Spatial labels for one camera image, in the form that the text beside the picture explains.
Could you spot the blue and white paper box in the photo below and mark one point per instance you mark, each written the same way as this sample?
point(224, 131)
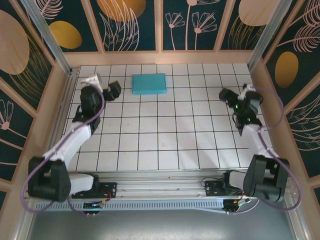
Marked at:
point(149, 83)

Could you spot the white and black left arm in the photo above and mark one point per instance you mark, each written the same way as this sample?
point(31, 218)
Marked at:
point(72, 142)

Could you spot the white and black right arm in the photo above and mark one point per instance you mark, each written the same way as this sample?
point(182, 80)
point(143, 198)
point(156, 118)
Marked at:
point(260, 145)

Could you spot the small green controller board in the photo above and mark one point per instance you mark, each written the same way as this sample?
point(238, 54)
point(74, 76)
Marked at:
point(92, 205)

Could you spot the grey metal sheet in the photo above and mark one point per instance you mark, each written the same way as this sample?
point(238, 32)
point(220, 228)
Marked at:
point(160, 227)

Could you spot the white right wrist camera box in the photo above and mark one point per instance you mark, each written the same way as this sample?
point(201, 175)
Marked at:
point(247, 90)

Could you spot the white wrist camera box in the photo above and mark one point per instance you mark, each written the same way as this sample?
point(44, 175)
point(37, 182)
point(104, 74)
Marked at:
point(91, 79)
point(247, 90)

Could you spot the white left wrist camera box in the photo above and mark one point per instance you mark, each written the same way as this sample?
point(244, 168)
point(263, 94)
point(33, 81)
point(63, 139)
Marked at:
point(91, 79)

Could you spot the aluminium side rail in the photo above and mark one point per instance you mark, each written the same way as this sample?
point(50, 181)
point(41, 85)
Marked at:
point(68, 82)

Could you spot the wall panel oval and fern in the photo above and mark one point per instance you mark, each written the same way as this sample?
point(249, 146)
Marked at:
point(287, 67)

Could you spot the wall panel pink leaves print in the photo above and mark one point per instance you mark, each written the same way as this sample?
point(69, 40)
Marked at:
point(307, 130)

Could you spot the wall panel yellow oval print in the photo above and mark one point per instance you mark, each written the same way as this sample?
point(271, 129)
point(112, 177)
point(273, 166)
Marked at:
point(65, 35)

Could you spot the wall panel pink flowers print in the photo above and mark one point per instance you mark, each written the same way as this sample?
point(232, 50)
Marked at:
point(180, 37)

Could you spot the aluminium frame post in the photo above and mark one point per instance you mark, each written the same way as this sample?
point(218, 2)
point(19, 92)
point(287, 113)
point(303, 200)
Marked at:
point(267, 32)
point(47, 35)

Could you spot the wall panel orange circle leaves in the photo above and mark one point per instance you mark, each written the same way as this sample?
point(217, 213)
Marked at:
point(120, 10)

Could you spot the wall panel pale circle print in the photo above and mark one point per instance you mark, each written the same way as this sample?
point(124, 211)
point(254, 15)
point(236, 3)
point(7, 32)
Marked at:
point(252, 12)

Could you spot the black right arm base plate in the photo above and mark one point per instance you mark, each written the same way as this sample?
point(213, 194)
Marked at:
point(212, 188)

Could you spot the wall panel single flower print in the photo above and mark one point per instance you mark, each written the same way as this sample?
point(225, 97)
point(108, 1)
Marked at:
point(10, 140)

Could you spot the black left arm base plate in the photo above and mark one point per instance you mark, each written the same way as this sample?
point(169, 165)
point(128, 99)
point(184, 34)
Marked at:
point(110, 190)

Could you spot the wall panel large pale disc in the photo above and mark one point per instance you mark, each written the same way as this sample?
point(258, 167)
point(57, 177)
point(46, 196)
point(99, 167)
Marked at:
point(12, 40)

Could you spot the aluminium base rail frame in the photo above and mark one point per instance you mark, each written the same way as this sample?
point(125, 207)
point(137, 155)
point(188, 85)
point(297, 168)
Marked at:
point(162, 186)

